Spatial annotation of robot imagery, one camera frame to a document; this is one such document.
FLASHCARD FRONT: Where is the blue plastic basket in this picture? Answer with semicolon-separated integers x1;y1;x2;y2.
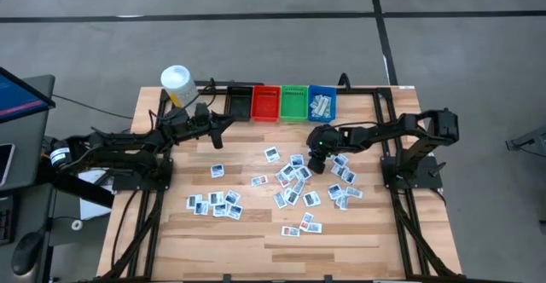
306;84;337;124

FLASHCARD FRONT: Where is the white wipes canister yellow label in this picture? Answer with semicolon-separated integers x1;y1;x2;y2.
160;64;200;109

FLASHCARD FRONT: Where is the green plastic basket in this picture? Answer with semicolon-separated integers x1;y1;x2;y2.
279;84;310;124

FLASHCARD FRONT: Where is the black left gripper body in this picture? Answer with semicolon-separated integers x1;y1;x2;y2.
170;102;224;150

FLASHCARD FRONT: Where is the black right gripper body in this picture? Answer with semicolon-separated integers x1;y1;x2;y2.
306;124;363;176

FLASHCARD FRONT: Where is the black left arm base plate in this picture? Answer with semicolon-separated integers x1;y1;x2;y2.
111;163;172;192

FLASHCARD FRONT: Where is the black cable under frame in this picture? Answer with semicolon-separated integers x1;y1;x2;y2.
110;188;140;271

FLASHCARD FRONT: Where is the monitor with blue screen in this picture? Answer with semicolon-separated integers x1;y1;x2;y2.
0;66;56;124

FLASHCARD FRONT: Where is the black floor cable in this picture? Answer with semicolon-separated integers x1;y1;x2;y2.
51;94;134;121

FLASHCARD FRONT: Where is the grey stand leg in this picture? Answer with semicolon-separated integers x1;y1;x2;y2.
506;124;546;160

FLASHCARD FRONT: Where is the red plastic basket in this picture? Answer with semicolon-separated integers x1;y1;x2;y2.
250;84;282;124

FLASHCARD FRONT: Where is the white phone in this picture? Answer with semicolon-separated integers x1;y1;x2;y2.
0;142;16;187

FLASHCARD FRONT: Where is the white paper sheet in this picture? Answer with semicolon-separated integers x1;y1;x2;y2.
78;166;115;221

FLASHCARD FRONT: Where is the black plastic basket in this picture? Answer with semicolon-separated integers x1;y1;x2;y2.
223;85;254;123

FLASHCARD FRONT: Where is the black keyboard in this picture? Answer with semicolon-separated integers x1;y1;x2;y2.
0;195;16;246

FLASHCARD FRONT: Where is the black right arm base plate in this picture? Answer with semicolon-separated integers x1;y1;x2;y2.
382;157;444;190

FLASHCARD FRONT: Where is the black stand beam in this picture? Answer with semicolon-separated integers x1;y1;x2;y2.
36;163;114;210

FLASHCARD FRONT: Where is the black computer mouse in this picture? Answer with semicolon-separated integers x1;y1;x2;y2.
11;230;44;276

